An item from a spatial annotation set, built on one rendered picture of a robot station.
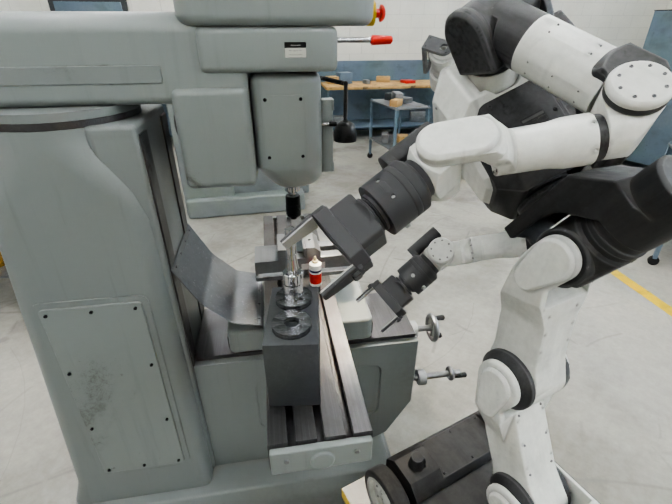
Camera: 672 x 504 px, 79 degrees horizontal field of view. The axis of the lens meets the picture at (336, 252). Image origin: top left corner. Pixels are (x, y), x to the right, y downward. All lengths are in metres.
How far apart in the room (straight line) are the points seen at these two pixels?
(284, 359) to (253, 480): 0.98
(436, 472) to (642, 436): 1.45
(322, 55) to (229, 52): 0.22
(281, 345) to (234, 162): 0.52
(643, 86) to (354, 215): 0.40
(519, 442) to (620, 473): 1.28
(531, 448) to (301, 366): 0.60
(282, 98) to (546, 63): 0.64
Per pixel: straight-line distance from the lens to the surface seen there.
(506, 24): 0.78
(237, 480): 1.84
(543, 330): 0.94
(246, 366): 1.48
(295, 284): 0.95
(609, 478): 2.36
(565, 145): 0.64
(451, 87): 0.88
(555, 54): 0.74
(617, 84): 0.67
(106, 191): 1.16
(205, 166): 1.15
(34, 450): 2.53
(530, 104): 0.87
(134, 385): 1.48
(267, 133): 1.14
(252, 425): 1.70
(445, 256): 1.06
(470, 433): 1.49
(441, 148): 0.59
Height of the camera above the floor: 1.73
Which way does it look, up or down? 29 degrees down
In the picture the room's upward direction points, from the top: straight up
